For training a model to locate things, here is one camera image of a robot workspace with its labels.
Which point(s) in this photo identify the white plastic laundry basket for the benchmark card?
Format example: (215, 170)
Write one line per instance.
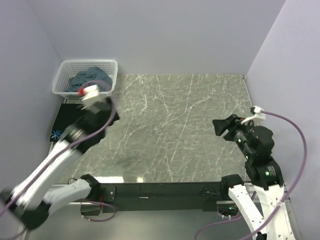
(69, 68)

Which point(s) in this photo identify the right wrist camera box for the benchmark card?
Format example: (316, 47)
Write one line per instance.
(257, 116)

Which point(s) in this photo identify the black t shirt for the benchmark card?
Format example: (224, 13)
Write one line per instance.
(68, 114)

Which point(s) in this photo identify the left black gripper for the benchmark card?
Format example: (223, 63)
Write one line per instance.
(115, 117)

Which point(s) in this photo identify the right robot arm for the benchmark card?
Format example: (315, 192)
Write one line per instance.
(256, 143)

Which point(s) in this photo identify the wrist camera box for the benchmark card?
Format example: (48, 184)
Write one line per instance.
(257, 116)
(89, 96)

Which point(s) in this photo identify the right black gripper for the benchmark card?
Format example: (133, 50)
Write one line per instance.
(232, 122)

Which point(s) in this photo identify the aluminium rail frame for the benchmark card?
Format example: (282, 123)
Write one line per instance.
(32, 201)

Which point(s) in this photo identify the grey blue t shirt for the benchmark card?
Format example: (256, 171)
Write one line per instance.
(82, 77)

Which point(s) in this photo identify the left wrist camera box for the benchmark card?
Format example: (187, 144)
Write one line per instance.
(89, 96)

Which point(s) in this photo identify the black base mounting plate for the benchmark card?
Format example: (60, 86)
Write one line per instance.
(205, 196)

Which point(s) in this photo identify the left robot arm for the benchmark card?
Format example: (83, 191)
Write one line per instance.
(32, 201)

